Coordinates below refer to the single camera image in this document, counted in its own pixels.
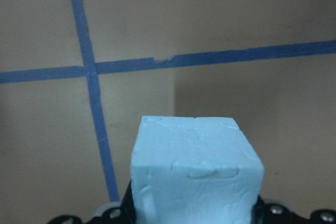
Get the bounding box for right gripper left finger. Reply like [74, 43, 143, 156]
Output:
[48, 182, 137, 224]

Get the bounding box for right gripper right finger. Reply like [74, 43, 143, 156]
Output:
[251, 195, 335, 224]

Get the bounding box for light blue block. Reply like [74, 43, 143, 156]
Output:
[130, 116, 264, 223]

